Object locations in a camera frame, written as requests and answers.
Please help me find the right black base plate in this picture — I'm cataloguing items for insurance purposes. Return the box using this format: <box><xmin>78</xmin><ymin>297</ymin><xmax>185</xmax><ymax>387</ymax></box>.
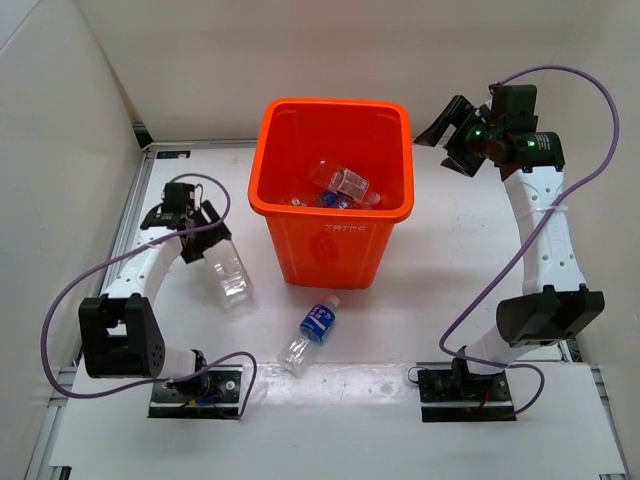
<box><xmin>407</xmin><ymin>359</ymin><xmax>516</xmax><ymax>423</ymax></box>

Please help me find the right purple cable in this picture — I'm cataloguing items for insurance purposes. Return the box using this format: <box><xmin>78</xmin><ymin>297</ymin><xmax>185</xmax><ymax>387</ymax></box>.
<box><xmin>438</xmin><ymin>64</ymin><xmax>621</xmax><ymax>417</ymax></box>

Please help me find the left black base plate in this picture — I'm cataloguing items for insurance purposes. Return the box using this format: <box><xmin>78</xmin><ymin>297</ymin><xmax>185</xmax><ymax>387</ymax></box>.
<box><xmin>147</xmin><ymin>365</ymin><xmax>244</xmax><ymax>420</ymax></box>

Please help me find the blue bottle inside bin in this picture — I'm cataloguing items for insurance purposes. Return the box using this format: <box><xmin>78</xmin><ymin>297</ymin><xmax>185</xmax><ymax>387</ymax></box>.
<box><xmin>311</xmin><ymin>191</ymin><xmax>357</xmax><ymax>209</ymax></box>

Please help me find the orange plastic bin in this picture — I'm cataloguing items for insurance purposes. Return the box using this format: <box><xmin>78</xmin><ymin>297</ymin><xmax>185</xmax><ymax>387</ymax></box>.
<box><xmin>248</xmin><ymin>98</ymin><xmax>415</xmax><ymax>289</ymax></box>

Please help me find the clear apple juice bottle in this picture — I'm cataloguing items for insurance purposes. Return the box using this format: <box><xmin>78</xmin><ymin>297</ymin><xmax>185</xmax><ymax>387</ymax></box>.
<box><xmin>204</xmin><ymin>240</ymin><xmax>253</xmax><ymax>310</ymax></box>

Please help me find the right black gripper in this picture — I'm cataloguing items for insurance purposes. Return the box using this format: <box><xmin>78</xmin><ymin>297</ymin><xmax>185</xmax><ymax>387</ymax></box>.
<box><xmin>414</xmin><ymin>96</ymin><xmax>502</xmax><ymax>178</ymax></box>

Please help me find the green white label bottle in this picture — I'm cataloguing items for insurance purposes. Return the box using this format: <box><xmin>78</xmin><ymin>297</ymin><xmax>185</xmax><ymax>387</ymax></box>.
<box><xmin>310</xmin><ymin>160</ymin><xmax>381</xmax><ymax>208</ymax></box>

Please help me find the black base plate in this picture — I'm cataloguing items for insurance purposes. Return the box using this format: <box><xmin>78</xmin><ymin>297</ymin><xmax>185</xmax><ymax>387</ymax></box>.
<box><xmin>147</xmin><ymin>365</ymin><xmax>244</xmax><ymax>420</ymax></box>
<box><xmin>407</xmin><ymin>359</ymin><xmax>516</xmax><ymax>423</ymax></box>

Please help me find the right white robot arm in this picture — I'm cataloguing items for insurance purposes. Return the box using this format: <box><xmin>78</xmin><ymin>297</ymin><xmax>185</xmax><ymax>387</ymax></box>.
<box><xmin>415</xmin><ymin>84</ymin><xmax>605</xmax><ymax>400</ymax></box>

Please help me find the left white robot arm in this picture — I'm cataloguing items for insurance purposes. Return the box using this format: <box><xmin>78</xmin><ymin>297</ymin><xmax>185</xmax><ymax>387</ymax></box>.
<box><xmin>79</xmin><ymin>182</ymin><xmax>231</xmax><ymax>400</ymax></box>

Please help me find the dark blue label bottle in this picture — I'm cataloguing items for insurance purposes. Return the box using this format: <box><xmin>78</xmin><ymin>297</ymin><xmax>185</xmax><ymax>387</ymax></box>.
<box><xmin>277</xmin><ymin>295</ymin><xmax>341</xmax><ymax>378</ymax></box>

